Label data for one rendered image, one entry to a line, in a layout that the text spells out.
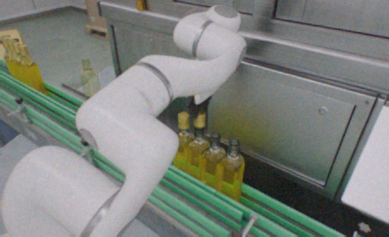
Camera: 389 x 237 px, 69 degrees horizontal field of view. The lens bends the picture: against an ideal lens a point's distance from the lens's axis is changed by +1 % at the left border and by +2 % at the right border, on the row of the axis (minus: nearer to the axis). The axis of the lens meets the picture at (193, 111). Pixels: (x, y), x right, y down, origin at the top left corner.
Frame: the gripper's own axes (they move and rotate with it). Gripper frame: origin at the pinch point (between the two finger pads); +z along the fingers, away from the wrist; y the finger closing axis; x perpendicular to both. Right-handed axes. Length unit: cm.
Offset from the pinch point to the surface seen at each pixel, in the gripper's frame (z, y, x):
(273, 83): -10.2, -13.4, 12.7
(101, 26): 211, -220, -334
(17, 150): 66, 27, -71
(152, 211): 33.7, 17.2, 3.0
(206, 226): 21.6, 14.5, 19.7
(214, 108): 8.6, -12.1, -0.3
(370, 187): 1.3, -13.0, 46.2
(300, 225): 18.7, -3.2, 39.7
